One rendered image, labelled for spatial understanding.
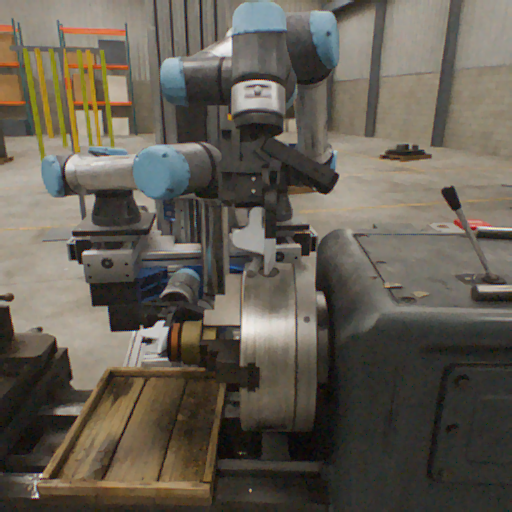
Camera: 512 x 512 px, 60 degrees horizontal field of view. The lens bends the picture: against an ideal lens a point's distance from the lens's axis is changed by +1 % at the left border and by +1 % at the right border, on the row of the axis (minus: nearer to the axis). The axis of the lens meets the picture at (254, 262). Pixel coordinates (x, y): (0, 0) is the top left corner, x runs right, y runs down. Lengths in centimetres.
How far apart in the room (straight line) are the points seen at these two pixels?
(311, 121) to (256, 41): 62
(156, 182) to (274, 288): 39
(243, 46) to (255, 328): 41
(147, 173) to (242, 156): 42
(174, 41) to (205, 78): 81
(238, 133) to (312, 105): 60
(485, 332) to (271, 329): 30
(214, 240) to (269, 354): 50
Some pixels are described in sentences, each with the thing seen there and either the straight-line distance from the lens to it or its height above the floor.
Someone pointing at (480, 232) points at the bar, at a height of 127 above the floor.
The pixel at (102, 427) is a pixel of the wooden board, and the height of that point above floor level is 88.
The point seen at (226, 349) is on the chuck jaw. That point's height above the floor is 111.
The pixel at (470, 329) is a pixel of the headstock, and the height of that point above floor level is 123.
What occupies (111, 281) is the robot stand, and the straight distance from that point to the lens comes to 135.
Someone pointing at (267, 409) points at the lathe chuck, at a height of 105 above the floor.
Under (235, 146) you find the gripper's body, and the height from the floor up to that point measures 147.
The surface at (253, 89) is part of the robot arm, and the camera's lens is 63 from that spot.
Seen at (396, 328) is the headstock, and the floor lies 123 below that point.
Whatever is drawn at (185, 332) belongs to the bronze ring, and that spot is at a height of 111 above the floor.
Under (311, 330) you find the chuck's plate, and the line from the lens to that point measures 72.
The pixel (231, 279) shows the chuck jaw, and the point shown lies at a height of 119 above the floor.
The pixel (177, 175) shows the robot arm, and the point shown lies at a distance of 98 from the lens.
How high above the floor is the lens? 152
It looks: 20 degrees down
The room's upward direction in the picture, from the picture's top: straight up
